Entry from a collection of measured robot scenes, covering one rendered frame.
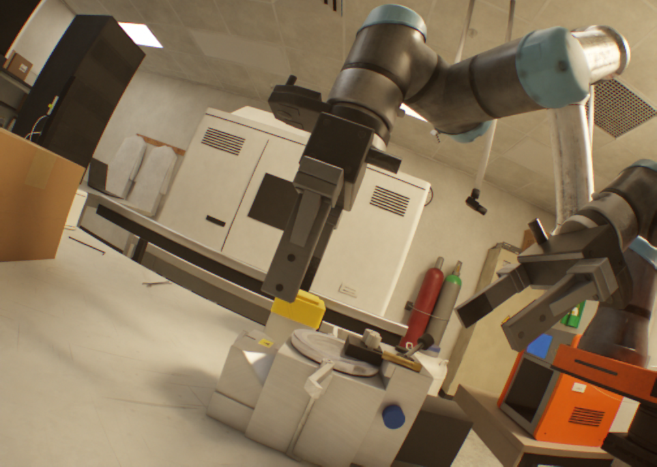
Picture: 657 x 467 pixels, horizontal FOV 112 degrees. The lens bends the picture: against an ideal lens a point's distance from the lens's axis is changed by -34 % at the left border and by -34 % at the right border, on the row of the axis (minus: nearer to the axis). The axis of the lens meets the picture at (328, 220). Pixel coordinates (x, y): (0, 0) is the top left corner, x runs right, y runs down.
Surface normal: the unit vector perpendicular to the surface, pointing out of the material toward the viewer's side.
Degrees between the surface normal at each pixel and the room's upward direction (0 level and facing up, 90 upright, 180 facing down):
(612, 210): 70
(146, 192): 89
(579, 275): 140
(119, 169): 89
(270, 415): 90
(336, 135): 90
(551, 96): 177
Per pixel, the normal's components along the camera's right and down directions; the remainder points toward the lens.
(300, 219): -0.22, 0.34
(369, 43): -0.39, -0.26
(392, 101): 0.69, 0.18
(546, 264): -0.88, 0.48
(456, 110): -0.62, 0.75
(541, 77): -0.76, 0.53
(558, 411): -0.04, -0.14
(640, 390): -0.91, -0.38
